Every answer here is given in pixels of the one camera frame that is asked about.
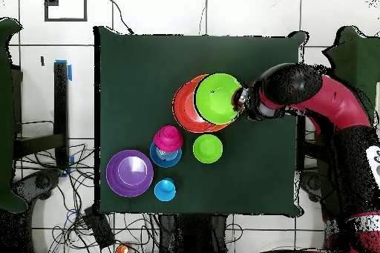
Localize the large green bowl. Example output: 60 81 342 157
194 73 244 125

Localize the large orange bowl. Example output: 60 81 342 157
189 73 232 133

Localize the red bowl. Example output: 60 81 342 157
171 74 229 134

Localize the small green bowl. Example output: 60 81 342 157
192 134 223 165

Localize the pink bowl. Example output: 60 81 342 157
153 125 184 154

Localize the dark green tablecloth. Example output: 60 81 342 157
94 25 307 217

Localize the blue bowl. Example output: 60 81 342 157
148 141 183 168

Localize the grey chair base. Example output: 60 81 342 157
11 168 63 202
299 171 324 203

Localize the blue cup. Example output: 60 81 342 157
153 177 177 203

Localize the green clothed side table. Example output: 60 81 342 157
0 17 29 214
321 25 380 117

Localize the purple bowl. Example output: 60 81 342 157
105 149 155 198

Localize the blue tape strip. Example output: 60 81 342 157
54 59 73 82

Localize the black metal stand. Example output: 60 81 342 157
13 61 70 171

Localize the black camera cable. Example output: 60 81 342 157
105 0 135 36

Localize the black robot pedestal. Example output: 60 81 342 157
158 213 229 253

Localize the black cable tangle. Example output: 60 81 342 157
17 142 161 253

